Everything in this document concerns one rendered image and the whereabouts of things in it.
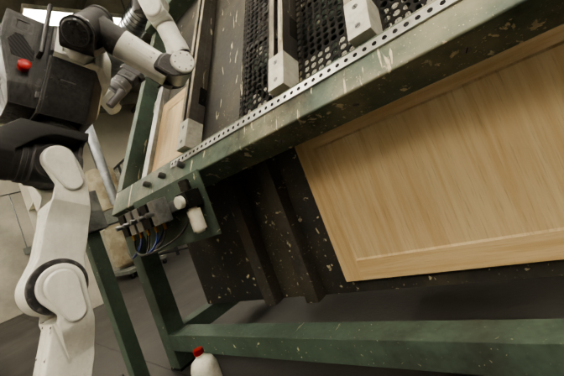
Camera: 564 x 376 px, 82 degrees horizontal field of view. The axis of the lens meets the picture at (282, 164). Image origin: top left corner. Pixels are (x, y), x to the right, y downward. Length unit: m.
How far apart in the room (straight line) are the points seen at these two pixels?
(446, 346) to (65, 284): 0.96
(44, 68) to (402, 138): 1.08
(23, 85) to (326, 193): 0.96
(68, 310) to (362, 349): 0.78
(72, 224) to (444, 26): 1.07
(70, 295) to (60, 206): 0.25
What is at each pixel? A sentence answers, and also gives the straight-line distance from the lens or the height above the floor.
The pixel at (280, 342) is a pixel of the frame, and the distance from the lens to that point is 1.24.
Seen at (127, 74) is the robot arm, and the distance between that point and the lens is 1.75.
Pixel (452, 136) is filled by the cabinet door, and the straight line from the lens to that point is 0.99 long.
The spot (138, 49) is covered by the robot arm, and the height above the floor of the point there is 1.20.
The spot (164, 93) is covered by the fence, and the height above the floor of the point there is 1.31.
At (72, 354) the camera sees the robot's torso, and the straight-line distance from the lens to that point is 1.12.
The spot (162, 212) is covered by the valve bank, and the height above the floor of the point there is 0.71.
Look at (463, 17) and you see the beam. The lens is 0.76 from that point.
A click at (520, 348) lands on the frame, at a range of 0.91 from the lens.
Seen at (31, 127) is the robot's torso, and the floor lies 1.06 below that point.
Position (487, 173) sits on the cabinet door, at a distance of 0.99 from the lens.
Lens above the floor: 0.67
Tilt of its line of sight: 3 degrees up
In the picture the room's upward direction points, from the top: 21 degrees counter-clockwise
